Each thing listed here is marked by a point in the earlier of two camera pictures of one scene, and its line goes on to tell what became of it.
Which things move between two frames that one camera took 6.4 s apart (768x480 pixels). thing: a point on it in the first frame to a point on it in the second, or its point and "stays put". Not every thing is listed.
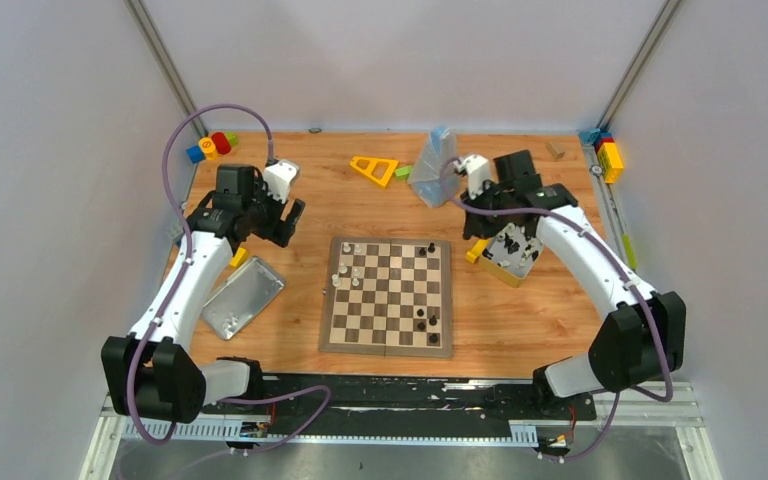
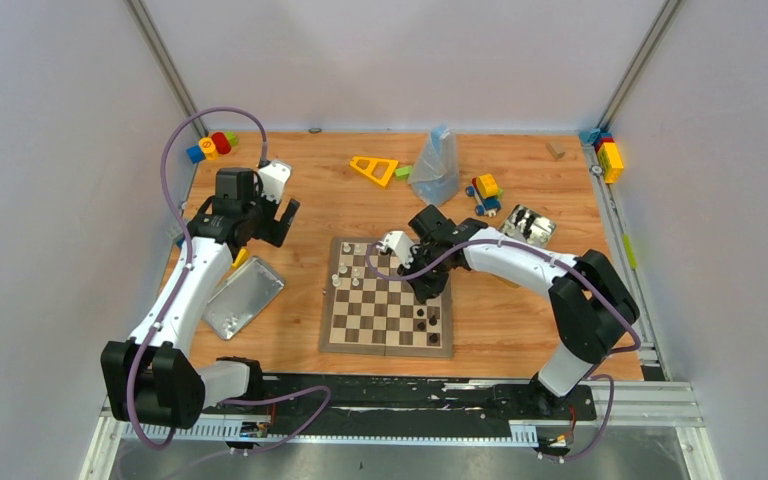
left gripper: (278, 221) stays put
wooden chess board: (388, 297) stays put
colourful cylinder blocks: (209, 148) stays put
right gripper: (477, 226) to (426, 290)
